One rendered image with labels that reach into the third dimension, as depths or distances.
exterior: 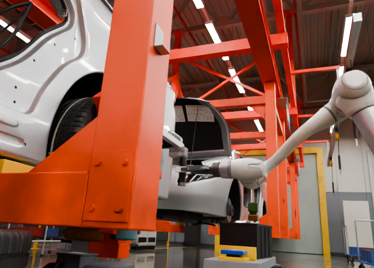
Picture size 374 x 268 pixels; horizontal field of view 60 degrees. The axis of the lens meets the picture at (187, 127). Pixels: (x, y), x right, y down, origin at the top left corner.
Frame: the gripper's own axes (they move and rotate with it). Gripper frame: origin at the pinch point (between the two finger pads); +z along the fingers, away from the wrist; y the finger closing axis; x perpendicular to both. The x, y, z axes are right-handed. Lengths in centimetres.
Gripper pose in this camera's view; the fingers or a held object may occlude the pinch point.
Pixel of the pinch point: (182, 170)
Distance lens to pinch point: 169.5
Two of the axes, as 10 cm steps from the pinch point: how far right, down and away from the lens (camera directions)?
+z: -9.4, 0.6, 3.4
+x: 0.5, -9.5, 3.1
